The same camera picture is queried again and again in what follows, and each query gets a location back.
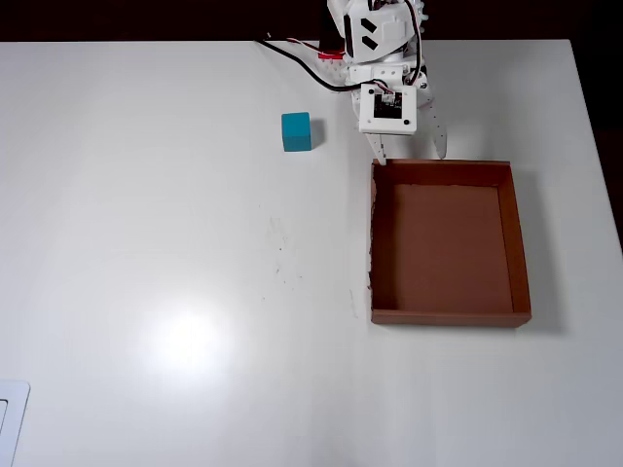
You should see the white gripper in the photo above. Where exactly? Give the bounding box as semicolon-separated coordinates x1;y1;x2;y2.
346;61;449;167

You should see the blue cube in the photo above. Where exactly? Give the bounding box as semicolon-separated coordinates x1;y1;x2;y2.
280;111;312;153

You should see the white robot base with red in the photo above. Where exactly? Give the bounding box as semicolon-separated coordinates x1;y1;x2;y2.
315;41;362;96

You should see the brown cardboard box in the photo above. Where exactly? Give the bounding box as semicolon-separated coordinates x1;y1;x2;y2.
368;158;531;330

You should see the white flat device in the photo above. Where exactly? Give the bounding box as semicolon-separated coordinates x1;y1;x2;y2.
0;380;31;467

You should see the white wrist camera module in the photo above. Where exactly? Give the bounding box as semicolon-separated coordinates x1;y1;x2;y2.
358;83;419;135

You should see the red white servo wire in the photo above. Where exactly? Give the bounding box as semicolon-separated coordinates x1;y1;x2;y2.
379;0;425;98
285;36;325;56

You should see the black cable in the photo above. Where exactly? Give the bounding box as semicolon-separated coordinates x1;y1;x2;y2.
256;38;390;96

